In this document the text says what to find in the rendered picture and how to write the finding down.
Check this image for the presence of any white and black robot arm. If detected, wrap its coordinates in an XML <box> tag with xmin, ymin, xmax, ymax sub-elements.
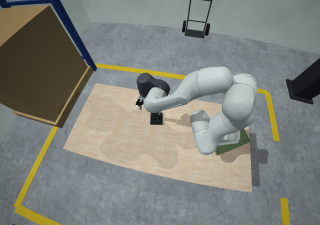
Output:
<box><xmin>136</xmin><ymin>66</ymin><xmax>258</xmax><ymax>155</ymax></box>

